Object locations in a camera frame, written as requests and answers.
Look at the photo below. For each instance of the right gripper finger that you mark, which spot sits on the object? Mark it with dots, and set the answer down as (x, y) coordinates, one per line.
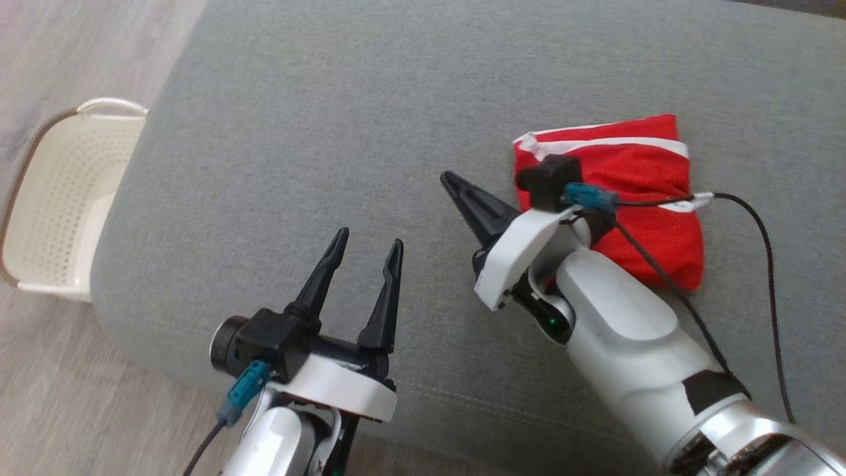
(486, 211)

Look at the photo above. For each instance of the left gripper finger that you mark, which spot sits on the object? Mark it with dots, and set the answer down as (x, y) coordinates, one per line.
(317, 291)
(383, 324)

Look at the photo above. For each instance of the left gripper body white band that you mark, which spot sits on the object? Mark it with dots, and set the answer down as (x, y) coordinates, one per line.
(344, 387)

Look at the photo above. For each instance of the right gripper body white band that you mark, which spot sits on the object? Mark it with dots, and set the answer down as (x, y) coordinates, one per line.
(512, 254)

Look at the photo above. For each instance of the red basketball shorts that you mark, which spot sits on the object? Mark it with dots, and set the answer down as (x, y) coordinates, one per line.
(648, 172)

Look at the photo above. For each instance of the left robot arm silver white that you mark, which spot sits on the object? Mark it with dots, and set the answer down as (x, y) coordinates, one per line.
(277, 443)

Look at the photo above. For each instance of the right robot arm silver white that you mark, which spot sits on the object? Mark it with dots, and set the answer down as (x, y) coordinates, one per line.
(628, 330)

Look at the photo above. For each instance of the grey fabric sofa seat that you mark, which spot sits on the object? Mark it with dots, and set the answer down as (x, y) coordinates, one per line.
(330, 132)

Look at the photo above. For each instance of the cream perforated laundry basket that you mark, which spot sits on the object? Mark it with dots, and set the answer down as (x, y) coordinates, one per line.
(66, 198)

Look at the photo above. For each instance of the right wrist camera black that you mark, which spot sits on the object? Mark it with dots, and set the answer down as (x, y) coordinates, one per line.
(548, 182)

